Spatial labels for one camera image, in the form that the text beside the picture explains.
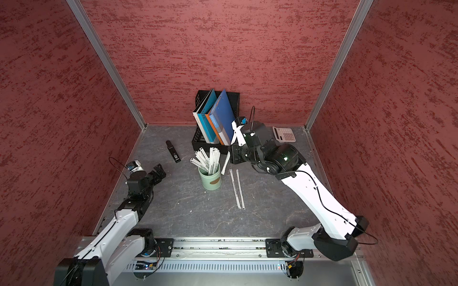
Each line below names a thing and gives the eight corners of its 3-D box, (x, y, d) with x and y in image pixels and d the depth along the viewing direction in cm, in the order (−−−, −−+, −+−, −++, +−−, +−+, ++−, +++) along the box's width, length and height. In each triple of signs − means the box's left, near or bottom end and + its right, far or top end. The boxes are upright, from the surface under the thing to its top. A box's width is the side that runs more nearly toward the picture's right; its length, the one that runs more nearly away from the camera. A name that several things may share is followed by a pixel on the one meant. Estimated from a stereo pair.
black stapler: (175, 164, 104) (173, 160, 100) (166, 146, 112) (164, 141, 109) (181, 161, 105) (179, 157, 102) (171, 143, 113) (169, 139, 110)
